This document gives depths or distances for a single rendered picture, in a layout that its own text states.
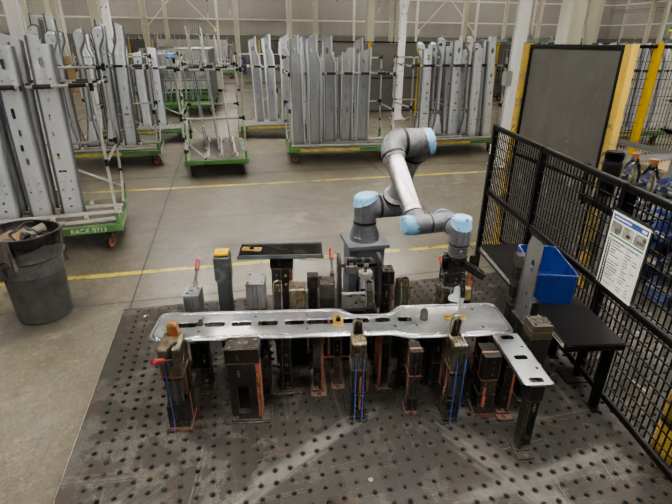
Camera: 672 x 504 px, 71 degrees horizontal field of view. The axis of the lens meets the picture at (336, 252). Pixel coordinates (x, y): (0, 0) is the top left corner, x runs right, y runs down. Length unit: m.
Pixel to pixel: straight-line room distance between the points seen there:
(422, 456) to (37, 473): 1.99
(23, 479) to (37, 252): 1.63
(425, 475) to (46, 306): 3.20
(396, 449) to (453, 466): 0.20
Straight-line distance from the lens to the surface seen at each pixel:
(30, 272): 4.04
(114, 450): 1.92
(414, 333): 1.81
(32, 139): 5.63
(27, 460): 3.11
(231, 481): 1.72
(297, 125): 8.56
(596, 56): 4.04
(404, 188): 1.82
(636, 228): 1.90
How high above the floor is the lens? 2.00
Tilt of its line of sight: 24 degrees down
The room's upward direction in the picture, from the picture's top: straight up
